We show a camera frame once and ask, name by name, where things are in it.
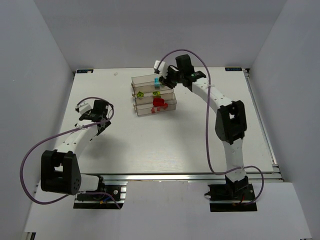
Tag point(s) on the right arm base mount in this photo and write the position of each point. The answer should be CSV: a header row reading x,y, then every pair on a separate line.
x,y
223,199

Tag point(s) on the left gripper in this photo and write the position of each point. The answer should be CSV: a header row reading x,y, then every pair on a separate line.
x,y
88,116

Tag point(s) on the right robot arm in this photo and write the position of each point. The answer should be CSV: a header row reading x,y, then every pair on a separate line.
x,y
230,123

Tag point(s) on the red rounded lego brick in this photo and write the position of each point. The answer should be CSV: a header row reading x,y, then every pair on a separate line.
x,y
158,102

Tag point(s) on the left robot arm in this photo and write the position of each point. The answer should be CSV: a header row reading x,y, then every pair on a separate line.
x,y
60,171

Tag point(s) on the green rounded lego brick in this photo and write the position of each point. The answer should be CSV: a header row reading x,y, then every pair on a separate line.
x,y
156,94

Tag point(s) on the right blue corner label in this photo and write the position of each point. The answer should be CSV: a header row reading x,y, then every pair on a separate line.
x,y
233,69

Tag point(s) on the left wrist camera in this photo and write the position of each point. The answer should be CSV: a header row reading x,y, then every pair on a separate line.
x,y
83,107

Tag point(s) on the blue rounded lego brick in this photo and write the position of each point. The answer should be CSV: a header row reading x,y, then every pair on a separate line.
x,y
157,83

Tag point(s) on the red sloped lego piece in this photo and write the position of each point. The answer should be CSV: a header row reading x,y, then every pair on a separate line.
x,y
164,106

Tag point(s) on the blue corner label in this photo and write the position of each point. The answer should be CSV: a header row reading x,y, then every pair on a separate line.
x,y
233,69
84,71

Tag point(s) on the aluminium table rail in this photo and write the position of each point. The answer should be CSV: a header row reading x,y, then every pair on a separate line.
x,y
252,176

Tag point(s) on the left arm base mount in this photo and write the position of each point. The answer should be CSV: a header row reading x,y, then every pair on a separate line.
x,y
110,195

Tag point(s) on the clear bin back row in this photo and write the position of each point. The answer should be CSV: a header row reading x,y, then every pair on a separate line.
x,y
144,78

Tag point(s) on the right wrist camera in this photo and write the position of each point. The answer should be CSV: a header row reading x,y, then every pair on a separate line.
x,y
161,68

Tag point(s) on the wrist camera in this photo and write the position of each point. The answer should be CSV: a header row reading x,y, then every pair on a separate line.
x,y
83,107
161,68

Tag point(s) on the clear bin second row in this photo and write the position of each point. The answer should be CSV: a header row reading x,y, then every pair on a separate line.
x,y
148,97

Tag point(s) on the small green lego piece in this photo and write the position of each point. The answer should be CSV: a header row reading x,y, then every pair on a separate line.
x,y
140,95

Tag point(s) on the left blue corner label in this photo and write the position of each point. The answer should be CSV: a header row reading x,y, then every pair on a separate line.
x,y
84,71

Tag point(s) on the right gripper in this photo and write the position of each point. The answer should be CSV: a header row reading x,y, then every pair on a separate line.
x,y
165,79

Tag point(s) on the clear bin third row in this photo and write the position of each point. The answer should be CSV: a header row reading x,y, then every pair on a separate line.
x,y
146,87

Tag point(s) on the clear bin nearest front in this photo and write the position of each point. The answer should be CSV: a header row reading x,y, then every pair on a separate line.
x,y
145,109

